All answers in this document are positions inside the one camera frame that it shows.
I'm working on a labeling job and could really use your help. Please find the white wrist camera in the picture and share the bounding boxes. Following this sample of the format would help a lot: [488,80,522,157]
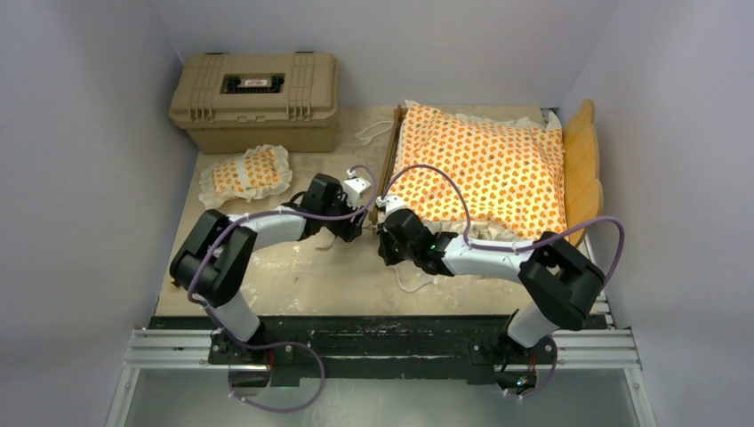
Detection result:
[375,194,406,216]
[341,169,372,209]

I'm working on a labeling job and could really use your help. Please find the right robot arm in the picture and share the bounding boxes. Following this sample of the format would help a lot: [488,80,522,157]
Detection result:
[377,208,606,362]

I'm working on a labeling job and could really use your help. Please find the wooden pet bed frame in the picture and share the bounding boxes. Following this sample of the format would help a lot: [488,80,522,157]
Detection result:
[381,100,603,230]

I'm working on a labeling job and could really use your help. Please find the orange patterned white blanket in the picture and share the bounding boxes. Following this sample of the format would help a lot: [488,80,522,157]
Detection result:
[388,102,567,243]

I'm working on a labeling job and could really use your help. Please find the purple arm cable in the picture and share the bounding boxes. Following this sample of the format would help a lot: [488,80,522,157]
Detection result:
[381,164,627,400]
[186,165,380,414]

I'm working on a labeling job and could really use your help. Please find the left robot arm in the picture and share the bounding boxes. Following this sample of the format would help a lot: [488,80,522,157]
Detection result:
[169,173,371,364]

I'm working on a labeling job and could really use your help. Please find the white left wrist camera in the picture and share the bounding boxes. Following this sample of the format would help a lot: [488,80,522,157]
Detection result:
[341,169,372,209]

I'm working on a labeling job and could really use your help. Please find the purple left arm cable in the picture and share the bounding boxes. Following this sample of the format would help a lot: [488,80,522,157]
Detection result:
[186,165,380,414]

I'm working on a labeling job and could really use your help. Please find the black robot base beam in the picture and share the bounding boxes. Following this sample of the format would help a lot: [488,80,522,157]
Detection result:
[148,315,557,390]

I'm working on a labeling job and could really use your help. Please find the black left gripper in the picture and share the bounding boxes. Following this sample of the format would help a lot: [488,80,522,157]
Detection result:
[321,189,366,242]

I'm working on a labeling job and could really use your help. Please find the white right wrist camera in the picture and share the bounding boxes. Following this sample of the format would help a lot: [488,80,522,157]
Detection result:
[375,194,406,216]

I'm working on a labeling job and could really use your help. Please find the tan plastic tool case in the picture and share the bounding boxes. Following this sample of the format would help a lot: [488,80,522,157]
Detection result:
[168,52,339,155]

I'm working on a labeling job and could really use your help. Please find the small orange patterned pillow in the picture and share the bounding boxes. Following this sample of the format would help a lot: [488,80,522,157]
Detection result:
[198,145,293,209]

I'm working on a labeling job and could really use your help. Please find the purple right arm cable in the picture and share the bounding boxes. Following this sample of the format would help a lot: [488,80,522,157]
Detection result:
[381,164,627,400]

